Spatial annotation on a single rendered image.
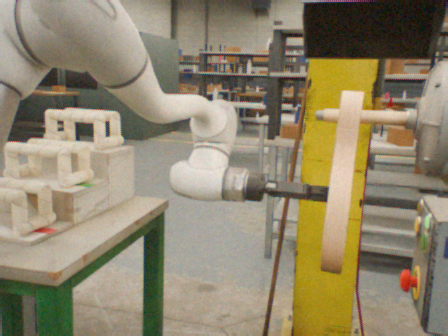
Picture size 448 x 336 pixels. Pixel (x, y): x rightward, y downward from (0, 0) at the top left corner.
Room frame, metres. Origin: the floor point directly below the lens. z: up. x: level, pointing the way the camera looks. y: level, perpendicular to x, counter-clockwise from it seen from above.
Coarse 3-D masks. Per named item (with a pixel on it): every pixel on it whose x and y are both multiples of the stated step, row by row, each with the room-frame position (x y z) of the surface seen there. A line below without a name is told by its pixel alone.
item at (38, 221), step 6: (36, 216) 1.07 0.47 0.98; (42, 216) 1.08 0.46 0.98; (48, 216) 1.09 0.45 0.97; (54, 216) 1.11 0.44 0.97; (30, 222) 1.04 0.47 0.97; (36, 222) 1.05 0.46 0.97; (42, 222) 1.07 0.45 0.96; (48, 222) 1.09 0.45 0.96; (18, 228) 1.02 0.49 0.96; (24, 228) 1.02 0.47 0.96; (30, 228) 1.03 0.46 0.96; (36, 228) 1.05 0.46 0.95
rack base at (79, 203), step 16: (32, 176) 1.30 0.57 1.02; (48, 176) 1.31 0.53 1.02; (64, 192) 1.14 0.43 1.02; (80, 192) 1.17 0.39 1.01; (96, 192) 1.23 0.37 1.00; (0, 208) 1.21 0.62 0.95; (32, 208) 1.18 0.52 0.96; (64, 208) 1.14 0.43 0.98; (80, 208) 1.16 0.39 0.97; (96, 208) 1.23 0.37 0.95
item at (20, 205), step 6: (18, 198) 1.02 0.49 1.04; (24, 198) 1.03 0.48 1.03; (12, 204) 1.02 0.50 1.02; (18, 204) 1.02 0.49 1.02; (24, 204) 1.03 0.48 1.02; (12, 210) 1.02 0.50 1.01; (18, 210) 1.02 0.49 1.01; (24, 210) 1.03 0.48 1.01; (12, 216) 1.03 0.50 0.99; (18, 216) 1.02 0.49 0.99; (24, 216) 1.03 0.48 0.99; (18, 222) 1.02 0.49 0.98; (24, 222) 1.03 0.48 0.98; (18, 234) 1.02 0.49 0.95; (24, 234) 1.03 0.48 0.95
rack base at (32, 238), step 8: (0, 216) 1.17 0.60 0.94; (8, 216) 1.17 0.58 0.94; (32, 216) 1.17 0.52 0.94; (0, 224) 1.11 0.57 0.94; (8, 224) 1.11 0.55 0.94; (56, 224) 1.11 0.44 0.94; (64, 224) 1.12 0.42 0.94; (72, 224) 1.13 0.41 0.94; (0, 232) 1.05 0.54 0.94; (8, 232) 1.05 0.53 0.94; (32, 232) 1.05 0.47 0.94; (56, 232) 1.08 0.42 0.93; (0, 240) 1.02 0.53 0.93; (8, 240) 1.02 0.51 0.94; (16, 240) 1.01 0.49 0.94; (24, 240) 1.00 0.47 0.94; (32, 240) 1.00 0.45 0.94; (40, 240) 1.02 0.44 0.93
